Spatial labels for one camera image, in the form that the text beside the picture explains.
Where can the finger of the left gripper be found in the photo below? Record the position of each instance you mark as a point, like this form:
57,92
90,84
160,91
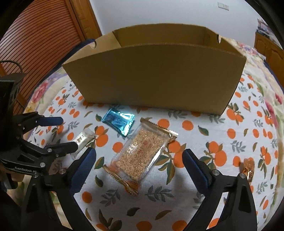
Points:
48,153
42,121

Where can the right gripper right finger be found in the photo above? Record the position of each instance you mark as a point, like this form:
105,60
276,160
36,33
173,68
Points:
239,212

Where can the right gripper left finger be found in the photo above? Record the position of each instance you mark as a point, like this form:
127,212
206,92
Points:
69,182

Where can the white silver snack packet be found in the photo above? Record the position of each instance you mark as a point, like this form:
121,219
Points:
82,140

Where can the orange gold candy packet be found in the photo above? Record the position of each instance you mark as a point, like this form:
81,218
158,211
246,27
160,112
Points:
248,168

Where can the blue foil snack packet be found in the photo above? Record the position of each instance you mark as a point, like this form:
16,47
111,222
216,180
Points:
120,122

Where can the clear sesame bar packet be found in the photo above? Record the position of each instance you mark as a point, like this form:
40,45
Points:
140,152

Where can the orange fruit print cloth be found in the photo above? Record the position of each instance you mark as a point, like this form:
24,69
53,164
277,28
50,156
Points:
159,159

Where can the wooden slatted wardrobe door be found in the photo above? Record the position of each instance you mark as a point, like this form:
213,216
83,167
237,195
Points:
40,37

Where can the floral bed blanket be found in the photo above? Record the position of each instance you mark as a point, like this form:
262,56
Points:
261,88

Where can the brown cardboard box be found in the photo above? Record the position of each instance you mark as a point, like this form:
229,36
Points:
173,66

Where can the wooden sideboard cabinet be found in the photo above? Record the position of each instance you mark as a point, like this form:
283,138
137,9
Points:
273,54

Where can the clutter on sideboard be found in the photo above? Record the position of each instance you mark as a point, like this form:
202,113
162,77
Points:
265,30

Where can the wooden door frame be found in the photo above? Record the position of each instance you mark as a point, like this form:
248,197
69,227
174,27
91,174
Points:
84,19

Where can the white wall switch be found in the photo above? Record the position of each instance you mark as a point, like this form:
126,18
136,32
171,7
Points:
223,6

